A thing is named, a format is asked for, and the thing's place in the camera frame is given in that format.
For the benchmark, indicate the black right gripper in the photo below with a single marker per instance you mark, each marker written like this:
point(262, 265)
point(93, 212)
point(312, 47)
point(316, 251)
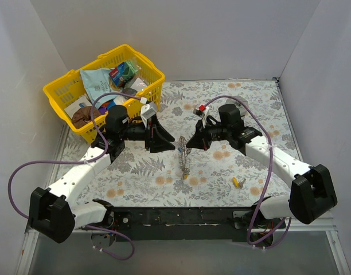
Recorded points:
point(205, 137)

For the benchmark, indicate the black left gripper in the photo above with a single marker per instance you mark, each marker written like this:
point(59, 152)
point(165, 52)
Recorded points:
point(149, 137)

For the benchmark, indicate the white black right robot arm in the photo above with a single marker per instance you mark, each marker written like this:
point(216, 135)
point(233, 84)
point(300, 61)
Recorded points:
point(311, 188)

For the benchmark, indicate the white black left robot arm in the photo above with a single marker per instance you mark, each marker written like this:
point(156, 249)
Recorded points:
point(108, 145)

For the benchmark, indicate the floral table mat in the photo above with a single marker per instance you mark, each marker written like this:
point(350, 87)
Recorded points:
point(139, 178)

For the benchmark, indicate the grey tape roll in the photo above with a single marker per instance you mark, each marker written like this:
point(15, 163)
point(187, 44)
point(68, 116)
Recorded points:
point(240, 103)

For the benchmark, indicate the yellow headed loose key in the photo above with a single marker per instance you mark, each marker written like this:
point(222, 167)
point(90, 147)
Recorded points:
point(238, 183)

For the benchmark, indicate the blue green sponge pack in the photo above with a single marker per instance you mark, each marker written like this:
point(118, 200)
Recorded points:
point(123, 73)

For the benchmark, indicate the brown round pastry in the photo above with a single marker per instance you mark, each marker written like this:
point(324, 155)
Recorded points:
point(81, 117)

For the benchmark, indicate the light blue chips bag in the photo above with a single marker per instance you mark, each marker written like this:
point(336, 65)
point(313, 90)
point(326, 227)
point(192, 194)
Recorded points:
point(96, 83)

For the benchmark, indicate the white card box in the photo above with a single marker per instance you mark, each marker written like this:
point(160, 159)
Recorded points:
point(81, 102)

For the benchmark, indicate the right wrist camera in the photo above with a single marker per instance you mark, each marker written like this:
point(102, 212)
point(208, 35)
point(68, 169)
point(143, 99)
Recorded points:
point(202, 112)

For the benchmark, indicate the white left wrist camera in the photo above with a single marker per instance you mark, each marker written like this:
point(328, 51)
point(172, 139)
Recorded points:
point(147, 111)

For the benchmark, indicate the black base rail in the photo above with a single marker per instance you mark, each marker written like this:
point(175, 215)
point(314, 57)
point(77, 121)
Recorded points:
point(179, 223)

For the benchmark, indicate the aluminium frame rail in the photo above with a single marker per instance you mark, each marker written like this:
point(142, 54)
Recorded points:
point(58, 224)

